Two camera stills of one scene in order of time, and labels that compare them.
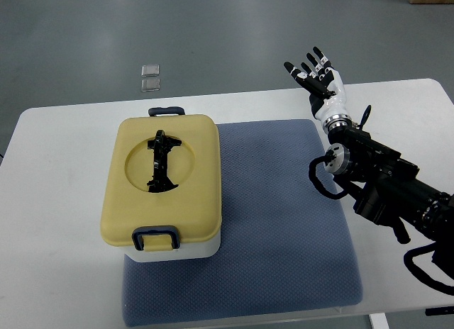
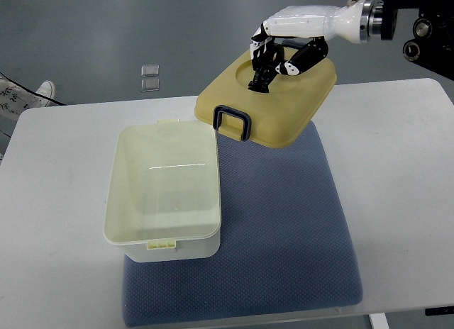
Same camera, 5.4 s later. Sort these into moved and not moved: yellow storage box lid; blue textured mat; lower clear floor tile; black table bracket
Moved: yellow storage box lid
Not moved: blue textured mat; black table bracket; lower clear floor tile
